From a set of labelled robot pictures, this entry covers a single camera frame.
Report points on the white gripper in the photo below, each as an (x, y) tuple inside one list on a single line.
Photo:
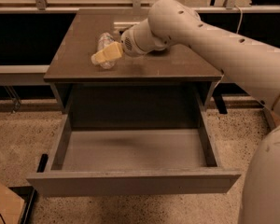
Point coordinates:
[(129, 41)]

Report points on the clear plastic water bottle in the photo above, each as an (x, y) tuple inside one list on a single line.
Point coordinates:
[(104, 40)]

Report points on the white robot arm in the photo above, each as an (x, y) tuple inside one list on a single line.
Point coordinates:
[(252, 65)]

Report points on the brown drawer cabinet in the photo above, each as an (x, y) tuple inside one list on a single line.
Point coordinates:
[(161, 90)]

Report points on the open grey top drawer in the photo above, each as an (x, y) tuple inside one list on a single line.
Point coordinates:
[(86, 162)]

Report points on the black tray lower left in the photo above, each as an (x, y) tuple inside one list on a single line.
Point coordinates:
[(29, 194)]

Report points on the cardboard box lower left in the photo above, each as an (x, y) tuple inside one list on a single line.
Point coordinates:
[(11, 205)]

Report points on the grey metal rail shelf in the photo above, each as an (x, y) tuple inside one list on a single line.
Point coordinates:
[(22, 75)]

